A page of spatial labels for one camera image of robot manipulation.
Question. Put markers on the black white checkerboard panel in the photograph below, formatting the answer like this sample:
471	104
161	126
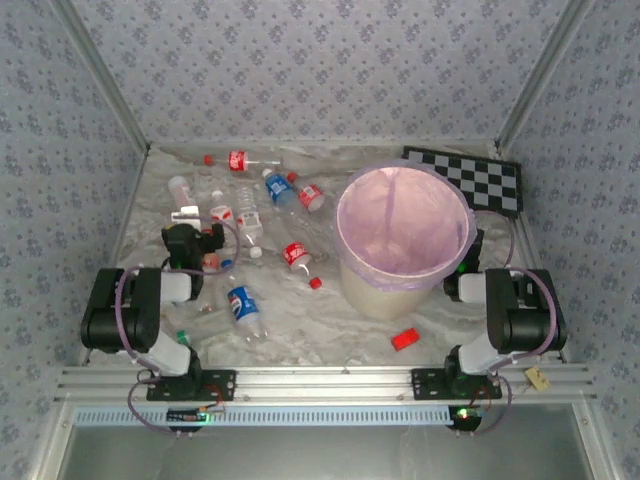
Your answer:
480	180

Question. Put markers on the red-label Coca-Cola plastic bottle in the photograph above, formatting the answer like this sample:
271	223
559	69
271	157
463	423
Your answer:
311	196
238	161
296	254

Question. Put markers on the small circuit board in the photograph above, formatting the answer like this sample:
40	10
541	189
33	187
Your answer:
465	417
187	415

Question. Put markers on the red plastic block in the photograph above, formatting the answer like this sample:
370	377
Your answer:
405	340

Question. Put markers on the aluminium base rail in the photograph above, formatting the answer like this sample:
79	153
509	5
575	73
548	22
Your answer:
325	382

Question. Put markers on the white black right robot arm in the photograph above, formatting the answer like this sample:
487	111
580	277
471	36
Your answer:
525	310

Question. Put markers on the green-cap green-label clear bottle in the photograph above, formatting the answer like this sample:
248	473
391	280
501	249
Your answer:
182	336

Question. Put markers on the beige plastic waste bin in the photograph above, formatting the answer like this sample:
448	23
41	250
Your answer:
380	300

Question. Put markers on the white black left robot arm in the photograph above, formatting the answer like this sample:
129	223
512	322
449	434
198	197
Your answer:
107	310

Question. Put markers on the tan paper tag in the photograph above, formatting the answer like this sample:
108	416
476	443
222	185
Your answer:
537	378

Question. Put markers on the small red-white label bottle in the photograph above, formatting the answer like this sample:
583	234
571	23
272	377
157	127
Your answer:
221	214

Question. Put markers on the clear white-cap water bottle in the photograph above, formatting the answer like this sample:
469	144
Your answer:
248	220

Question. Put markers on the bin with pink liner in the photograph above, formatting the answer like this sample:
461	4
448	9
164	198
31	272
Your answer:
400	220

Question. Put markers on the blue-label Pepsi plastic bottle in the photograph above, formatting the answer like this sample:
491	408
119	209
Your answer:
278	187
243	302

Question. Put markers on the clear bottle with pale cap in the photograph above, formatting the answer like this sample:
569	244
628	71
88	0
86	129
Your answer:
180	192

